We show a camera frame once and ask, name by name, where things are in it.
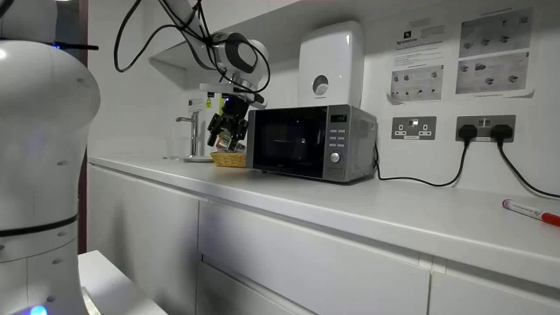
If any white tall cabinet door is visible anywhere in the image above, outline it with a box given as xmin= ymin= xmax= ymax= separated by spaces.
xmin=85 ymin=164 xmax=202 ymax=315

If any white wide drawer front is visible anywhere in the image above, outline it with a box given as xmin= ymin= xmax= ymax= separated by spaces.
xmin=197 ymin=199 xmax=432 ymax=315

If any small photo instruction sheet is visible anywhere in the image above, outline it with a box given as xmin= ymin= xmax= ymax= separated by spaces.
xmin=388 ymin=63 xmax=446 ymax=105

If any steel socket with white switches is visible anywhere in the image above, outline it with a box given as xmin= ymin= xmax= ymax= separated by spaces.
xmin=390 ymin=115 xmax=437 ymax=142

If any black microwave power cable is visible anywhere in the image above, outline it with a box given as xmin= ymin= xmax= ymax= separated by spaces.
xmin=370 ymin=138 xmax=472 ymax=191

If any small text notice sheet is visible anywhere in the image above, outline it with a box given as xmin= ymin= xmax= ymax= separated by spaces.
xmin=390 ymin=23 xmax=447 ymax=68

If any large photo instruction sheet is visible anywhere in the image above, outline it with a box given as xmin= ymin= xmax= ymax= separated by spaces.
xmin=458 ymin=7 xmax=533 ymax=59
xmin=453 ymin=51 xmax=531 ymax=96

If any clear drinking glass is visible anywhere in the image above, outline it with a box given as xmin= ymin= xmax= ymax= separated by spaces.
xmin=164 ymin=135 xmax=183 ymax=163

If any chrome tap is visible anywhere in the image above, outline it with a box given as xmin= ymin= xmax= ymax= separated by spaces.
xmin=174 ymin=110 xmax=213 ymax=164

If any steel socket with plugs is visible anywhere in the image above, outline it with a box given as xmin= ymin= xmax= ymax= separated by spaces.
xmin=454 ymin=114 xmax=517 ymax=143

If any small wicker basket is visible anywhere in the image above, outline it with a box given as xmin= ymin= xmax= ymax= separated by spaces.
xmin=209 ymin=149 xmax=248 ymax=170

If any white cabinet front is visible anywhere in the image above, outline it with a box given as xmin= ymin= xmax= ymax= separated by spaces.
xmin=426 ymin=268 xmax=560 ymax=315

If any red white marker pen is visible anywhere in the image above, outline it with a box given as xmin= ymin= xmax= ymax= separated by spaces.
xmin=500 ymin=198 xmax=560 ymax=229

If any silver microwave oven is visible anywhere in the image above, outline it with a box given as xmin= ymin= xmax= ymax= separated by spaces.
xmin=244 ymin=103 xmax=379 ymax=185

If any dark brown door frame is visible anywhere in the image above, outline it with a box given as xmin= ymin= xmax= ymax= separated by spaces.
xmin=75 ymin=0 xmax=90 ymax=254

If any white wall water heater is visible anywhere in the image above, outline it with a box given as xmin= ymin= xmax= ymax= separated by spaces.
xmin=297 ymin=21 xmax=365 ymax=110

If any white low drawer front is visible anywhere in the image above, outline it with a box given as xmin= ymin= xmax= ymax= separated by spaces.
xmin=197 ymin=261 xmax=316 ymax=315

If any black power plug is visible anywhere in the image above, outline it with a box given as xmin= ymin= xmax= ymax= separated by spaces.
xmin=488 ymin=122 xmax=514 ymax=143
xmin=456 ymin=122 xmax=479 ymax=143

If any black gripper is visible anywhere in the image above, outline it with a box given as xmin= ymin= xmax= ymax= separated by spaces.
xmin=206 ymin=93 xmax=253 ymax=154

